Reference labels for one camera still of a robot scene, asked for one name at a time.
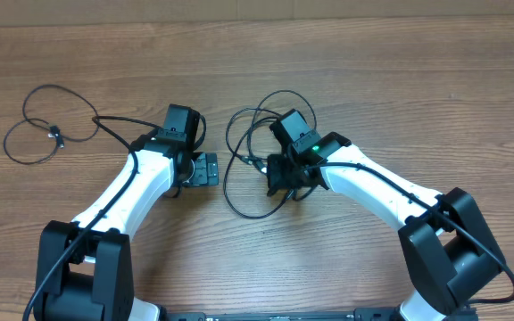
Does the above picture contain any black USB cable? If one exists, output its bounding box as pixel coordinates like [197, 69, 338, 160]
[224, 89, 319, 175]

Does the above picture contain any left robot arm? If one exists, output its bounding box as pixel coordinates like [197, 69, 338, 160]
[22, 104, 219, 320]

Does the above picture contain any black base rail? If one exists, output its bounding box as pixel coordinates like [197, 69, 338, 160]
[161, 308, 403, 321]

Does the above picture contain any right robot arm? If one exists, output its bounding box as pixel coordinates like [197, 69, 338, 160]
[267, 110, 506, 320]

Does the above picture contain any black cable silver connector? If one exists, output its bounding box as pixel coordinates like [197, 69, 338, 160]
[222, 128, 294, 220]

